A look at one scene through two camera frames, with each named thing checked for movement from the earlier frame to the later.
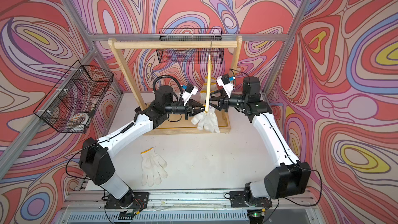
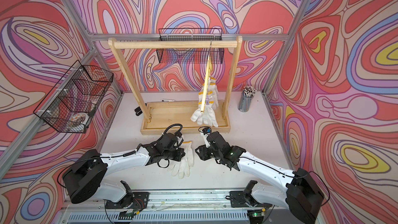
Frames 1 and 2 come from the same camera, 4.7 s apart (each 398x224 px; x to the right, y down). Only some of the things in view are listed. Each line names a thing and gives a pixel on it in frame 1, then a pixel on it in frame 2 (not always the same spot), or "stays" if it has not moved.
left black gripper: x=189 y=109 → x=180 y=151
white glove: x=152 y=167 → x=182 y=168
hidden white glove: x=208 y=121 stays
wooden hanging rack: x=183 y=126 stays
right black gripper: x=223 y=102 → x=202 y=154
